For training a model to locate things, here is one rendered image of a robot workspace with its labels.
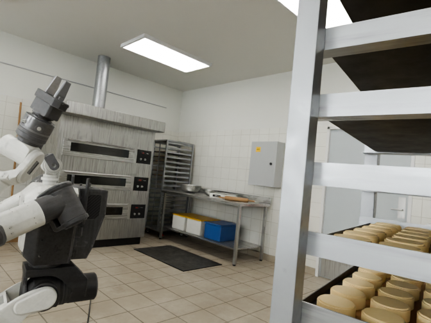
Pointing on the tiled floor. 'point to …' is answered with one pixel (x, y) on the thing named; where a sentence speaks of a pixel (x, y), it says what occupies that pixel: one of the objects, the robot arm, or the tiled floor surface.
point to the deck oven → (108, 164)
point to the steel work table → (236, 222)
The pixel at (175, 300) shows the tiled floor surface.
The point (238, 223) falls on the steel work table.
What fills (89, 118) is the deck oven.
